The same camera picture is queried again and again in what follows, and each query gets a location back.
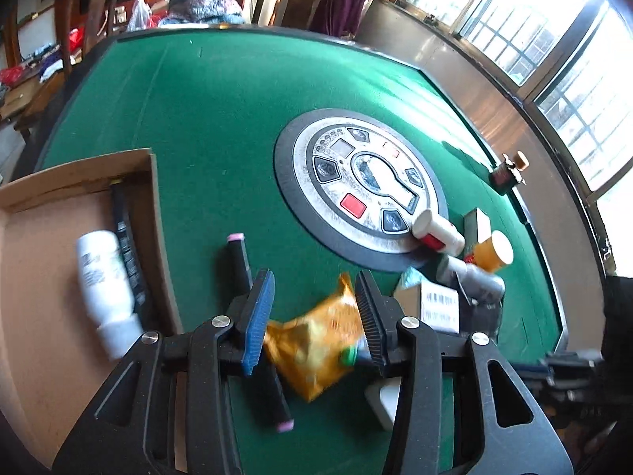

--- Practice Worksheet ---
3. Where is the yellow snack packet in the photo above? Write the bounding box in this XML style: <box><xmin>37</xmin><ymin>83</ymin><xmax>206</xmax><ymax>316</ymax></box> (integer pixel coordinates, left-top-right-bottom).
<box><xmin>262</xmin><ymin>272</ymin><xmax>369</xmax><ymax>403</ymax></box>

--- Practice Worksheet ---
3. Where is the white lotion bottle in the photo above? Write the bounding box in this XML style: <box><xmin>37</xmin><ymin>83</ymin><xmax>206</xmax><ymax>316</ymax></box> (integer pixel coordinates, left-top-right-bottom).
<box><xmin>76</xmin><ymin>230</ymin><xmax>145</xmax><ymax>361</ymax></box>

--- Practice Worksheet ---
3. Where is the pile of clothes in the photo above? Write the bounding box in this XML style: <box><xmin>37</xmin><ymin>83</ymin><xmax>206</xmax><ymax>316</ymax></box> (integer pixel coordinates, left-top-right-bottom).
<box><xmin>158</xmin><ymin>0</ymin><xmax>245</xmax><ymax>25</ymax></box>

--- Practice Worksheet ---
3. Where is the yellow cup with white lid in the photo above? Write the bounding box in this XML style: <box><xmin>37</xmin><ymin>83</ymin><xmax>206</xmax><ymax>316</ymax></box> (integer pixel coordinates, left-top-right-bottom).
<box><xmin>465</xmin><ymin>232</ymin><xmax>515</xmax><ymax>274</ymax></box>

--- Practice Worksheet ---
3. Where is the black marker with pink caps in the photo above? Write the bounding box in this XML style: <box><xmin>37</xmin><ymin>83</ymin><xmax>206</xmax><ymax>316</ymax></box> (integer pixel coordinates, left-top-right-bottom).
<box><xmin>225</xmin><ymin>232</ymin><xmax>296</xmax><ymax>433</ymax></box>

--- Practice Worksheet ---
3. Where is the round table control panel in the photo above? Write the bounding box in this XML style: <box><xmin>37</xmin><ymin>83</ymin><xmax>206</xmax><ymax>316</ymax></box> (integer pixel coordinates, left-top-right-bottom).
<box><xmin>273</xmin><ymin>108</ymin><xmax>450</xmax><ymax>273</ymax></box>

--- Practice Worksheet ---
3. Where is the grey box with label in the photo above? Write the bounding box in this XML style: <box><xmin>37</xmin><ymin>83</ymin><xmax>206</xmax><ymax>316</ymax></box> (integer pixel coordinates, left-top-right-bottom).
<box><xmin>394</xmin><ymin>279</ymin><xmax>463</xmax><ymax>336</ymax></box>

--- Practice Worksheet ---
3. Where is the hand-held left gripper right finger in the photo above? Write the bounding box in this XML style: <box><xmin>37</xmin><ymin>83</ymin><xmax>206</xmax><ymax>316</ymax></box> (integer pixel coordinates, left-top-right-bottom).
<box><xmin>355</xmin><ymin>270</ymin><xmax>574</xmax><ymax>475</ymax></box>

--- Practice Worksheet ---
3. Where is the wooden chair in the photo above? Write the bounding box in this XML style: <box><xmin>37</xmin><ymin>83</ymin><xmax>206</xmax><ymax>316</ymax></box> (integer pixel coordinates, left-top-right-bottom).
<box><xmin>53</xmin><ymin>0</ymin><xmax>130</xmax><ymax>67</ymax></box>

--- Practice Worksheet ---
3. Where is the teal tissue pack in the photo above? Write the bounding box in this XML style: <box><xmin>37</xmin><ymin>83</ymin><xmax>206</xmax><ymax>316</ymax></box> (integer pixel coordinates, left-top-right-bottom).
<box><xmin>396</xmin><ymin>266</ymin><xmax>426</xmax><ymax>293</ymax></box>

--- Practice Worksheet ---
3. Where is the cardboard box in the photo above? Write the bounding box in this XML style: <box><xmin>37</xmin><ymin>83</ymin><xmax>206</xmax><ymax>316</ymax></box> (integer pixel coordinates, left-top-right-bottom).
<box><xmin>0</xmin><ymin>148</ymin><xmax>186</xmax><ymax>471</ymax></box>

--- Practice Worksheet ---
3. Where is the clear plastic bag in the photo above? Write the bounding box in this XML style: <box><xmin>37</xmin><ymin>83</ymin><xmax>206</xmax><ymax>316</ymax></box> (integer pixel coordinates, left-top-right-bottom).
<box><xmin>126</xmin><ymin>0</ymin><xmax>153</xmax><ymax>31</ymax></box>

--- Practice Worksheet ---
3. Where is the pale grey bottle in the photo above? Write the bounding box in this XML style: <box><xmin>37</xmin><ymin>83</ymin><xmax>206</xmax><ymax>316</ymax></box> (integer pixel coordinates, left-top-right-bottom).
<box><xmin>436</xmin><ymin>255</ymin><xmax>506</xmax><ymax>302</ymax></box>

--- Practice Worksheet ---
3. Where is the large grid window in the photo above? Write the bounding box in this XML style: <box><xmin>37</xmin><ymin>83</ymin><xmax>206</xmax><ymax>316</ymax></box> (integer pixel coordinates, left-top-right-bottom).
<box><xmin>396</xmin><ymin>0</ymin><xmax>633</xmax><ymax>238</ymax></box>

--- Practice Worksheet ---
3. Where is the white bottle with red label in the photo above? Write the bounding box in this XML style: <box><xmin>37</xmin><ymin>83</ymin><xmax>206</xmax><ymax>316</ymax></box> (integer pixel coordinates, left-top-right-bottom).
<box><xmin>412</xmin><ymin>209</ymin><xmax>466</xmax><ymax>255</ymax></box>

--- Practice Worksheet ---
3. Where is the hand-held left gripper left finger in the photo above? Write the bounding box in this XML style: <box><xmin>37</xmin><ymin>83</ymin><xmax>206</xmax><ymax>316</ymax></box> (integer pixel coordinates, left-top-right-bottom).
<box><xmin>52</xmin><ymin>268</ymin><xmax>276</xmax><ymax>475</ymax></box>

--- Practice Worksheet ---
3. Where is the small green and white box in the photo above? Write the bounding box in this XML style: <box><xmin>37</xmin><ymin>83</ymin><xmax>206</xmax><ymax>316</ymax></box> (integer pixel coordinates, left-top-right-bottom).
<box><xmin>462</xmin><ymin>208</ymin><xmax>493</xmax><ymax>253</ymax></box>

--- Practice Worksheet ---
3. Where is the dark perfume bottle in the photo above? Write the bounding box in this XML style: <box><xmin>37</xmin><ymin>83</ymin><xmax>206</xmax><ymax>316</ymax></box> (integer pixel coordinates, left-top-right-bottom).
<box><xmin>489</xmin><ymin>151</ymin><xmax>529</xmax><ymax>194</ymax></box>

